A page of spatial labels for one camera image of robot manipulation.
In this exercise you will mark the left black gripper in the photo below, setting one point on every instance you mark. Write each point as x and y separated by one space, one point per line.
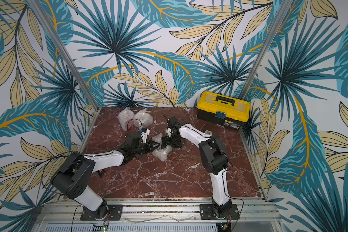
151 145

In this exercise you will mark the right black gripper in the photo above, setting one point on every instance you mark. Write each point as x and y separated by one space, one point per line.
171 139

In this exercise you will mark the clear bubble wrap sheet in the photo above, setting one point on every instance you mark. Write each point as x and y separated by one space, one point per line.
125 118
161 153
142 119

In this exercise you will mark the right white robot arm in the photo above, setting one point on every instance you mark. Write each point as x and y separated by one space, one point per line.
213 156

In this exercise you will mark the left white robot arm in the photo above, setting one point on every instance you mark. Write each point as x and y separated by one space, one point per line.
72 178

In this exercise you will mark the yellow black toolbox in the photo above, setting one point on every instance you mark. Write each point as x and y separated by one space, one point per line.
223 110

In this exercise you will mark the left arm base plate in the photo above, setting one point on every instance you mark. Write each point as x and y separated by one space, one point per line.
103 213

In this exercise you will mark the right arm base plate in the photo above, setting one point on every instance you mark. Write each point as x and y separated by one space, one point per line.
213 211

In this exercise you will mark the front aluminium rail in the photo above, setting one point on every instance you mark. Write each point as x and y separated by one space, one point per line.
159 215

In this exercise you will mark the left aluminium frame post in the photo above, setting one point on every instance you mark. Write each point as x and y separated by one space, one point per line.
59 45

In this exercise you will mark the aluminium frame post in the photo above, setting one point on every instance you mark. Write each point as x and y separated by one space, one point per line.
265 46
59 45

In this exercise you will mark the right aluminium frame post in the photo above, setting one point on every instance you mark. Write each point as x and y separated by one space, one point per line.
265 46

